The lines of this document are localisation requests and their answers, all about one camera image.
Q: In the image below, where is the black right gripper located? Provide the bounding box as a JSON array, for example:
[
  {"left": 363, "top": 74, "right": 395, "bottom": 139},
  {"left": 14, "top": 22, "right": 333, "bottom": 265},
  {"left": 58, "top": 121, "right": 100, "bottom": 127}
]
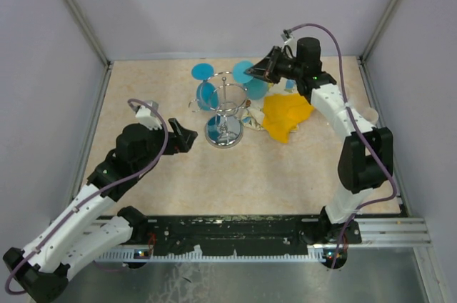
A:
[{"left": 246, "top": 46, "right": 303, "bottom": 85}]

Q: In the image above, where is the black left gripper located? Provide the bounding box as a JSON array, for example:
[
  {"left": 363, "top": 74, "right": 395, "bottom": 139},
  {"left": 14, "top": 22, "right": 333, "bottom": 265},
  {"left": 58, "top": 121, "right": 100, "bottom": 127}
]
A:
[{"left": 133, "top": 117, "right": 196, "bottom": 174}]

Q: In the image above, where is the blue wine glass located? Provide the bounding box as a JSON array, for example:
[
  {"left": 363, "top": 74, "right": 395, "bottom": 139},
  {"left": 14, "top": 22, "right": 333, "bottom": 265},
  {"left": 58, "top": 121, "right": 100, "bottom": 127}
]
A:
[
  {"left": 191, "top": 63, "right": 218, "bottom": 111},
  {"left": 232, "top": 60, "right": 268, "bottom": 100}
]

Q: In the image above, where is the clear wine glass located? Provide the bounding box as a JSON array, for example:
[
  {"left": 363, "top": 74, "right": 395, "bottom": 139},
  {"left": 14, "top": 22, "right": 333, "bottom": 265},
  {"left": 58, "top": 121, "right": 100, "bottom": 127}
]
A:
[
  {"left": 343, "top": 91, "right": 359, "bottom": 109},
  {"left": 360, "top": 107, "right": 379, "bottom": 125}
]

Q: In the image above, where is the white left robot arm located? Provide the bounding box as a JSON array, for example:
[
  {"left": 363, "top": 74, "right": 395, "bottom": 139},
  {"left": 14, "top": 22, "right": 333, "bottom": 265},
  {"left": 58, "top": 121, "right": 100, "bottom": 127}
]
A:
[{"left": 3, "top": 118, "right": 198, "bottom": 302}]

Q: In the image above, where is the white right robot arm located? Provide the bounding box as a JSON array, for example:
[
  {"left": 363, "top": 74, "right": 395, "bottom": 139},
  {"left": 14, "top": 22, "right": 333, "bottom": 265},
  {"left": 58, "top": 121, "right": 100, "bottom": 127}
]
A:
[{"left": 245, "top": 37, "right": 393, "bottom": 244}]

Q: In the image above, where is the chrome wine glass rack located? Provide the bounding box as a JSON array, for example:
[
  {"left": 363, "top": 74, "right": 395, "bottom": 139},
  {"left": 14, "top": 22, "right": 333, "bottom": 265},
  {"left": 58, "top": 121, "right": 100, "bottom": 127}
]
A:
[{"left": 188, "top": 71, "right": 248, "bottom": 149}]

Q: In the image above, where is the yellow cloth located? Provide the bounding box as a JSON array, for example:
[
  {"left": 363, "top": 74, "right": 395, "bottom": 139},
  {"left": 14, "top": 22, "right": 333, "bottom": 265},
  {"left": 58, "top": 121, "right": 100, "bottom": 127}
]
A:
[{"left": 261, "top": 94, "right": 314, "bottom": 144}]

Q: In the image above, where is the white patterned cloth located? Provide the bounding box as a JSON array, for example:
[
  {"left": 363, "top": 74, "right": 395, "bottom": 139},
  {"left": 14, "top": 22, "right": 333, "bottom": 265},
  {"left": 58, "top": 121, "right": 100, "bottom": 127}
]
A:
[{"left": 241, "top": 79, "right": 298, "bottom": 131}]

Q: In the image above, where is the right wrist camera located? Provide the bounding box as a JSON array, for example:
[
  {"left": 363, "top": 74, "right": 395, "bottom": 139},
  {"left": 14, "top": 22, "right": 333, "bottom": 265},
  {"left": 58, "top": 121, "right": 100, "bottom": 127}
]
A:
[{"left": 281, "top": 29, "right": 295, "bottom": 46}]

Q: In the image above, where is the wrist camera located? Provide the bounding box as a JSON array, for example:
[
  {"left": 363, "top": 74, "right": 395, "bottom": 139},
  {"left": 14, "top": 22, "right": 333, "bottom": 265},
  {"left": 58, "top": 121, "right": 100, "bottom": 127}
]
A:
[
  {"left": 136, "top": 104, "right": 162, "bottom": 130},
  {"left": 281, "top": 29, "right": 295, "bottom": 46}
]

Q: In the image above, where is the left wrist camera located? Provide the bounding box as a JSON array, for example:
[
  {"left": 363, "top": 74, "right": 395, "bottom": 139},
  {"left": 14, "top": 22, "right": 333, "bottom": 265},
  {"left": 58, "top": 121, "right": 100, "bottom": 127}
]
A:
[{"left": 136, "top": 104, "right": 162, "bottom": 130}]

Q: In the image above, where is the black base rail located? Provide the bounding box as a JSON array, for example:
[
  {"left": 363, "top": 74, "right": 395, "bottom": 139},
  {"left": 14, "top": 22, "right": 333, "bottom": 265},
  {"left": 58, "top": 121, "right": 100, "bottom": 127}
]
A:
[{"left": 106, "top": 209, "right": 361, "bottom": 264}]

